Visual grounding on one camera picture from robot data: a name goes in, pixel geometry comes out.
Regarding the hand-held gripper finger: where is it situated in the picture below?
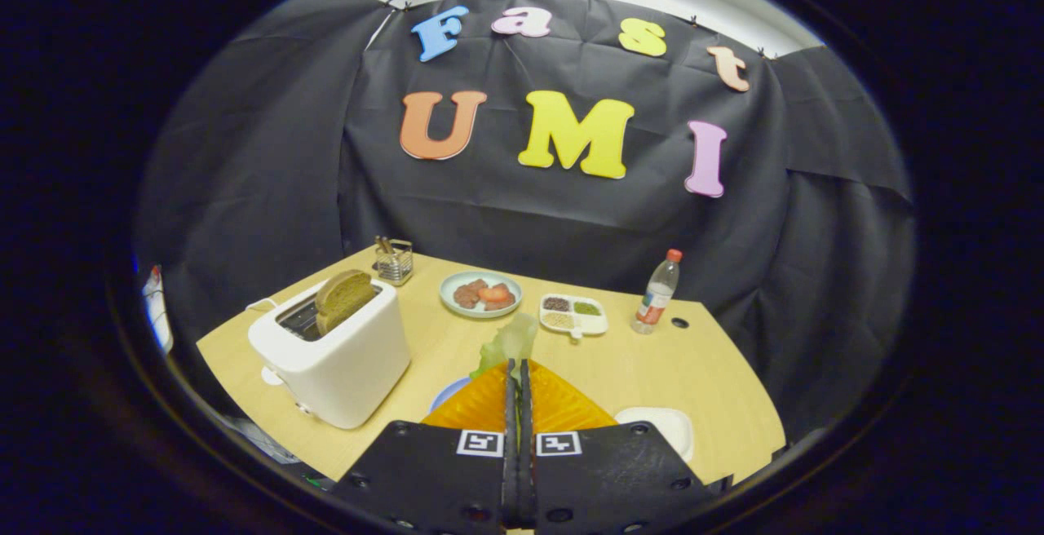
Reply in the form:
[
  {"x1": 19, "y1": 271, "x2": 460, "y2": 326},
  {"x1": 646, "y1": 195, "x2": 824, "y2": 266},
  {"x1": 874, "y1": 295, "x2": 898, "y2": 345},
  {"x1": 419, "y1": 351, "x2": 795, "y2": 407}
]
[
  {"x1": 520, "y1": 358, "x2": 731, "y2": 534},
  {"x1": 330, "y1": 358, "x2": 523, "y2": 534}
]

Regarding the green lettuce leaf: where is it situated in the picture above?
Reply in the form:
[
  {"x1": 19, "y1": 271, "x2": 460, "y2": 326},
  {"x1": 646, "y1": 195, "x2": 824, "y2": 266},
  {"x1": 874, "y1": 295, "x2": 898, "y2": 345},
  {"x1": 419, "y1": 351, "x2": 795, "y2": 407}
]
[{"x1": 470, "y1": 312, "x2": 541, "y2": 381}]

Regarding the brown bread slice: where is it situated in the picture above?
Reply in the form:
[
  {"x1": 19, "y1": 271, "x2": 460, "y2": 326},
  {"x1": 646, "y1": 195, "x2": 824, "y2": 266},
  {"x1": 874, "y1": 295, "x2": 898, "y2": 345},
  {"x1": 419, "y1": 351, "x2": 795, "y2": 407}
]
[{"x1": 315, "y1": 269, "x2": 376, "y2": 336}]

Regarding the blue round plate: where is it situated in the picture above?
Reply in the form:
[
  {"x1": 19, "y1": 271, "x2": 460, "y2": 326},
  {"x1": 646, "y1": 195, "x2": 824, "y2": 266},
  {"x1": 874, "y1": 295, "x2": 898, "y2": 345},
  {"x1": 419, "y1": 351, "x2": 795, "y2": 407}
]
[{"x1": 428, "y1": 376, "x2": 474, "y2": 415}]

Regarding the white divided seasoning dish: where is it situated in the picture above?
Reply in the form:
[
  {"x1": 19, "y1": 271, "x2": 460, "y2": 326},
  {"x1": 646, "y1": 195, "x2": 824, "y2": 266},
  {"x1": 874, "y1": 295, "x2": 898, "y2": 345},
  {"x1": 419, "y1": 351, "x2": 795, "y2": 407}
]
[{"x1": 538, "y1": 294, "x2": 609, "y2": 342}]

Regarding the small white square plate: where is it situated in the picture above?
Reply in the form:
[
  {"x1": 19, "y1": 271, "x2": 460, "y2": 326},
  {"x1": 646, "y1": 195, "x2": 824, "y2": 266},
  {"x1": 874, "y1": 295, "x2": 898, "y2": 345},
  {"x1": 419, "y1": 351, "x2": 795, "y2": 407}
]
[{"x1": 613, "y1": 407, "x2": 695, "y2": 462}]

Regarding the pale green round plate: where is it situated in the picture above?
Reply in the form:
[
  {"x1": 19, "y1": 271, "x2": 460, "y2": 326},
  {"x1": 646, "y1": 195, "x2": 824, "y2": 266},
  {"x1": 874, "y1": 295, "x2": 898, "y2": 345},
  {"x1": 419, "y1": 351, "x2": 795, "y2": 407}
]
[{"x1": 439, "y1": 271, "x2": 523, "y2": 320}]

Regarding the white toaster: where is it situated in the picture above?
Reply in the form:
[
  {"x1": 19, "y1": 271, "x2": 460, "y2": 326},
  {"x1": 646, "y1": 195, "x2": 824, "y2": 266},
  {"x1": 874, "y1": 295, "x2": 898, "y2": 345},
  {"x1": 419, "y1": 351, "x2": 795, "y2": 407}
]
[{"x1": 247, "y1": 276, "x2": 411, "y2": 430}]

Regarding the clear bottle red cap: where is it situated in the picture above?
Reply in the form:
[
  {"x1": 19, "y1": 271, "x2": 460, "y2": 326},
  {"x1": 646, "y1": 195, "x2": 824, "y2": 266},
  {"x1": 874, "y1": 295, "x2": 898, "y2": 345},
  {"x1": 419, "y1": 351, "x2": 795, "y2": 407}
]
[{"x1": 632, "y1": 249, "x2": 683, "y2": 335}]

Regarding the metal utensil holder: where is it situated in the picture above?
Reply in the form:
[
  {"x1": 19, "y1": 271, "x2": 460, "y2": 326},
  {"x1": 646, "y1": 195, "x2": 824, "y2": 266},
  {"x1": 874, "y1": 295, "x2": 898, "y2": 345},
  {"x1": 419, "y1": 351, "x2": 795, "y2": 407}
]
[{"x1": 374, "y1": 235, "x2": 414, "y2": 287}]

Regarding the black backdrop cloth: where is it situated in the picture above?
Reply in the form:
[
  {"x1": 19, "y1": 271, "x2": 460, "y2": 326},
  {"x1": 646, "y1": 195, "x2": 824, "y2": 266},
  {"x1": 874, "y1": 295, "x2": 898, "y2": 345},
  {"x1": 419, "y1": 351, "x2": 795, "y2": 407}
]
[{"x1": 135, "y1": 0, "x2": 914, "y2": 438}]

